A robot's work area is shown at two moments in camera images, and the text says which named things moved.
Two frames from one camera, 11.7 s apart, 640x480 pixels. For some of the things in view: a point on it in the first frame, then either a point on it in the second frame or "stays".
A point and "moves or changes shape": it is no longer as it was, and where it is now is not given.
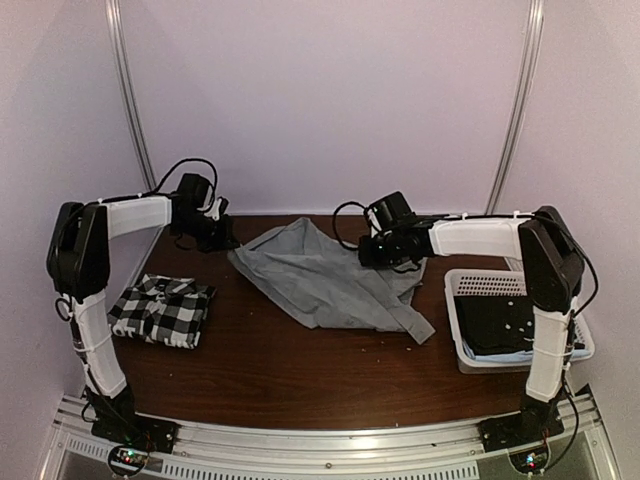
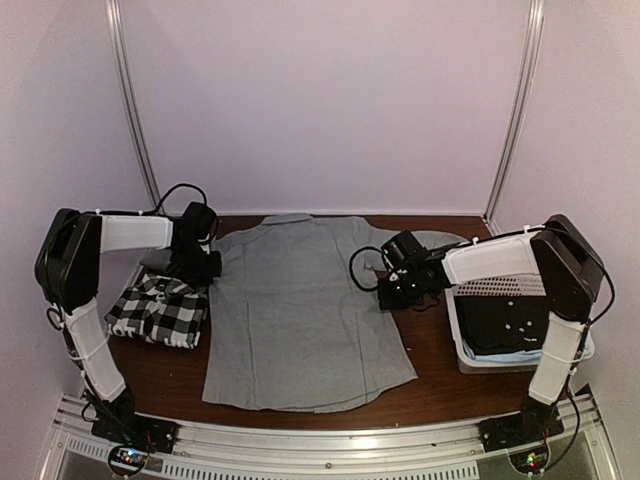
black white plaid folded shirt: x=162 y=309 stays
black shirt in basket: x=496 y=324 stays
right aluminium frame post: x=531 y=49 stays
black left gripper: x=223 y=236 to x=206 y=279
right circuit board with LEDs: x=531 y=461 stays
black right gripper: x=369 y=258 to x=389 y=302
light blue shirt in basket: x=502 y=358 stays
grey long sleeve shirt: x=324 y=283 moves or changes shape
